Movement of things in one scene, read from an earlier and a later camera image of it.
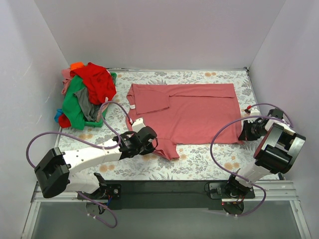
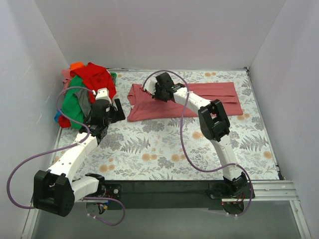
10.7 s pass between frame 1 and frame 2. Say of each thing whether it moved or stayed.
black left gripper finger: moved
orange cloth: stayed
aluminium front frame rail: stayed
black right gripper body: moved
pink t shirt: moved
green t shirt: stayed
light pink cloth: stayed
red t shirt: stayed
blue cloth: stayed
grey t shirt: stayed
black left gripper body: moved
